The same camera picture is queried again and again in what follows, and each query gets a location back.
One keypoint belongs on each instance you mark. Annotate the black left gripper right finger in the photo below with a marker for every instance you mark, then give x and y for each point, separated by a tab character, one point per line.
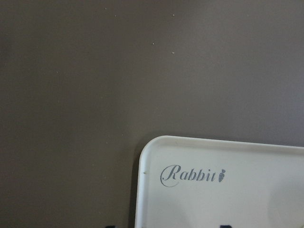
225	226

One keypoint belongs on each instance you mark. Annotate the cream rabbit tray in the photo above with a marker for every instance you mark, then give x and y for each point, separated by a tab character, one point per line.
201	183

